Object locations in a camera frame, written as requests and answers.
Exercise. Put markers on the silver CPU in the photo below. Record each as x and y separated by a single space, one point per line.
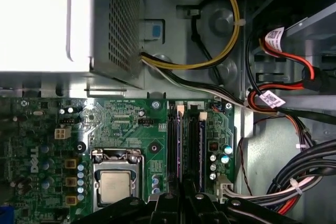
115 187

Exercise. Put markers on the metal CPU socket cover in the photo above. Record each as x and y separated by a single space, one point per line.
115 166

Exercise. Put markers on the black RAM slot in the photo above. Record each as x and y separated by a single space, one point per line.
170 142
192 150

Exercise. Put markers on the black open PC case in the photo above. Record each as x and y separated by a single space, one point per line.
210 11

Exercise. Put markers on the grey power supply unit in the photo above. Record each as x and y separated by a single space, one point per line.
39 24

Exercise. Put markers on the green Dell motherboard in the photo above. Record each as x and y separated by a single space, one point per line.
118 129

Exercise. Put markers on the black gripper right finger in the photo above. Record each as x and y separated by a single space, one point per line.
199 211

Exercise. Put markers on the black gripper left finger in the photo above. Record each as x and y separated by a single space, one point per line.
165 211

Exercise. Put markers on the blue RAM stick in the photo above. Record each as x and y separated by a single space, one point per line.
179 142

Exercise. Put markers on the silver optical drive cage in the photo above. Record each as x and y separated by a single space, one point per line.
315 30

